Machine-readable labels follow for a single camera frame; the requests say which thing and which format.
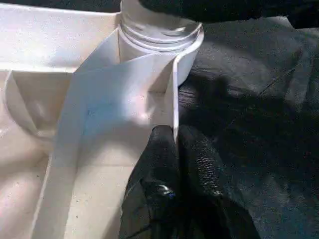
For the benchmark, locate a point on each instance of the black work mat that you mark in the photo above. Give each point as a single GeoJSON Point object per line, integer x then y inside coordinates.
{"type": "Point", "coordinates": [259, 109]}

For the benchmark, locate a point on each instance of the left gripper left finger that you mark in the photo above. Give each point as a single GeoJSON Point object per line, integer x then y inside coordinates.
{"type": "Point", "coordinates": [154, 199]}

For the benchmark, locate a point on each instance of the white plastic table top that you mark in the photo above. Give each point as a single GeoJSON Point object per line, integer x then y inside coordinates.
{"type": "Point", "coordinates": [50, 74]}

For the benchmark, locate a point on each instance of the white plastic table leg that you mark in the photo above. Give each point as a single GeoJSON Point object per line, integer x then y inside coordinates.
{"type": "Point", "coordinates": [159, 32]}

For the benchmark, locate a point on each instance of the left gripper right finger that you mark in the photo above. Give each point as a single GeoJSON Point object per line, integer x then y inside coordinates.
{"type": "Point", "coordinates": [214, 199]}

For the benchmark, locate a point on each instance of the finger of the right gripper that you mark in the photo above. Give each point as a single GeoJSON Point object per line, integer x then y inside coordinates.
{"type": "Point", "coordinates": [224, 9]}

